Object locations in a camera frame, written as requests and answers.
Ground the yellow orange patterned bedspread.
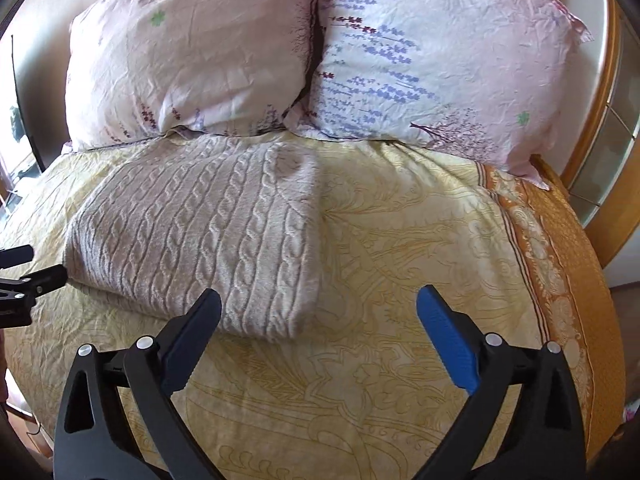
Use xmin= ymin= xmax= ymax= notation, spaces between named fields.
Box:
xmin=0 ymin=132 xmax=623 ymax=480

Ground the wooden headboard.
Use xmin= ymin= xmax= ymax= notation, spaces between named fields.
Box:
xmin=530 ymin=0 xmax=640 ymax=273

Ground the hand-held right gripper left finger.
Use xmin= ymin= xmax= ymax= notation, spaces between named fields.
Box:
xmin=52 ymin=287 xmax=236 ymax=480

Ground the beige cable knit sweater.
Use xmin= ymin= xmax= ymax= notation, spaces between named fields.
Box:
xmin=64 ymin=132 xmax=331 ymax=345

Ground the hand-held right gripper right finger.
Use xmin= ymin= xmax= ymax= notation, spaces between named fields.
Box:
xmin=416 ymin=284 xmax=586 ymax=480

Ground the black flat screen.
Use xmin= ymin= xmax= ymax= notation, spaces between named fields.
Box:
xmin=10 ymin=35 xmax=53 ymax=176

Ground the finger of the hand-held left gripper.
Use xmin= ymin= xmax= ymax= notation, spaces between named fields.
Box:
xmin=0 ymin=245 xmax=35 ymax=269
xmin=0 ymin=264 xmax=69 ymax=329

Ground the pink floral pillow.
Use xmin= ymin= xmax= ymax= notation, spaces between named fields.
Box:
xmin=60 ymin=0 xmax=321 ymax=154
xmin=285 ymin=0 xmax=594 ymax=192

